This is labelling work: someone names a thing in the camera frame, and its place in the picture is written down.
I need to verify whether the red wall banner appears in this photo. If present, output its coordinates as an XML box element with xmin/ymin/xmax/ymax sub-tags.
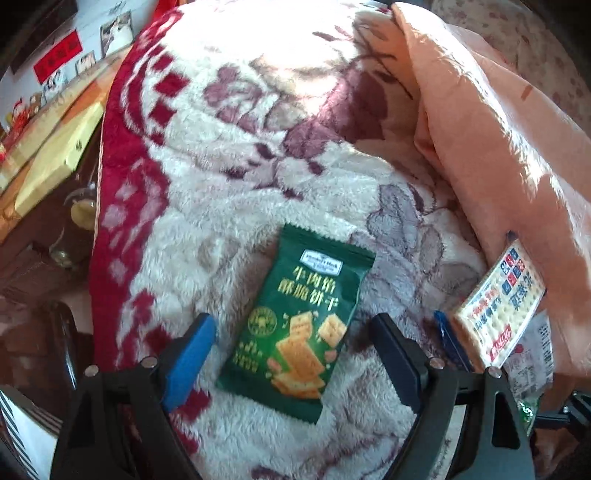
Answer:
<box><xmin>33</xmin><ymin>30</ymin><xmax>84</xmax><ymax>85</ymax></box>

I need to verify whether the red plush doll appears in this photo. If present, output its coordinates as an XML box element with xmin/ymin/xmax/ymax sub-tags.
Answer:
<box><xmin>4</xmin><ymin>97</ymin><xmax>31</xmax><ymax>134</ymax></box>

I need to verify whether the wooden table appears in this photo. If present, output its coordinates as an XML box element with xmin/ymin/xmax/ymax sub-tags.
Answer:
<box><xmin>0</xmin><ymin>60</ymin><xmax>121</xmax><ymax>245</ymax></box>

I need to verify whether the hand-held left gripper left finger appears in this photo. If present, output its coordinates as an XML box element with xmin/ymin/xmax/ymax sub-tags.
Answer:
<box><xmin>50</xmin><ymin>313</ymin><xmax>218</xmax><ymax>480</ymax></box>

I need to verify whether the clear soda cracker packet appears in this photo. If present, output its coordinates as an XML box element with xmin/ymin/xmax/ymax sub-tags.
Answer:
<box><xmin>450</xmin><ymin>237</ymin><xmax>546</xmax><ymax>370</ymax></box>

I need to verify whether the white barcode snack packet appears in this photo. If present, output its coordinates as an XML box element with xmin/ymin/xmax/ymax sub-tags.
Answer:
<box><xmin>503</xmin><ymin>309</ymin><xmax>555</xmax><ymax>402</ymax></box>

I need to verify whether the floral plush blanket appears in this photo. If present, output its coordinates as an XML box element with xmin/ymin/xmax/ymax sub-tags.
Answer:
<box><xmin>90</xmin><ymin>0</ymin><xmax>490</xmax><ymax>480</ymax></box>

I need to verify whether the large framed photo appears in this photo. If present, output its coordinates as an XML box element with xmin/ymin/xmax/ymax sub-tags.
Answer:
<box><xmin>100</xmin><ymin>13</ymin><xmax>134</xmax><ymax>58</ymax></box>

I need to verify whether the small framed photo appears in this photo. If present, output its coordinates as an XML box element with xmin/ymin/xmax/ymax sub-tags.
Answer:
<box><xmin>75</xmin><ymin>52</ymin><xmax>98</xmax><ymax>77</ymax></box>
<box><xmin>44</xmin><ymin>74</ymin><xmax>70</xmax><ymax>100</ymax></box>

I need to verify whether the flat yellow box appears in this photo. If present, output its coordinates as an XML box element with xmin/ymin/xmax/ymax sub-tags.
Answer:
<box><xmin>14</xmin><ymin>99</ymin><xmax>105</xmax><ymax>217</ymax></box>

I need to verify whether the green label round biscuit packet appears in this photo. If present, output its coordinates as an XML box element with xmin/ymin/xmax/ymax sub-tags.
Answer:
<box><xmin>515</xmin><ymin>397</ymin><xmax>541</xmax><ymax>437</ymax></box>

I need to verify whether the green white striped box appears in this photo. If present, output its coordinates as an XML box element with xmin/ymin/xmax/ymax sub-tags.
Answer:
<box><xmin>0</xmin><ymin>383</ymin><xmax>61</xmax><ymax>480</ymax></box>

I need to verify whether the black television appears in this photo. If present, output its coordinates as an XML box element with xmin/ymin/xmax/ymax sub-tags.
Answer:
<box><xmin>0</xmin><ymin>0</ymin><xmax>79</xmax><ymax>75</ymax></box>

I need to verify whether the floral pillow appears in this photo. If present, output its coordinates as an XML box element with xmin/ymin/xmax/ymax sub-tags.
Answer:
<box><xmin>429</xmin><ymin>0</ymin><xmax>591</xmax><ymax>139</ymax></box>

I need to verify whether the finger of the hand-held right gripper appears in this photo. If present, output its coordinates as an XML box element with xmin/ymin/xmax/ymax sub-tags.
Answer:
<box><xmin>434</xmin><ymin>310</ymin><xmax>476</xmax><ymax>374</ymax></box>

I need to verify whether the dark green cracker packet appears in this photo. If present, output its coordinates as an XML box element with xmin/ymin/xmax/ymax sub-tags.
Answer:
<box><xmin>216</xmin><ymin>223</ymin><xmax>376</xmax><ymax>424</ymax></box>

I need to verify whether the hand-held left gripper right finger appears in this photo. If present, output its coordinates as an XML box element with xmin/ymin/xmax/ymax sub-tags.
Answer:
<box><xmin>369</xmin><ymin>313</ymin><xmax>536</xmax><ymax>480</ymax></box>

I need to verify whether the peach quilt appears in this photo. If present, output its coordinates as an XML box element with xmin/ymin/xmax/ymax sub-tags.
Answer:
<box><xmin>392</xmin><ymin>2</ymin><xmax>591</xmax><ymax>402</ymax></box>

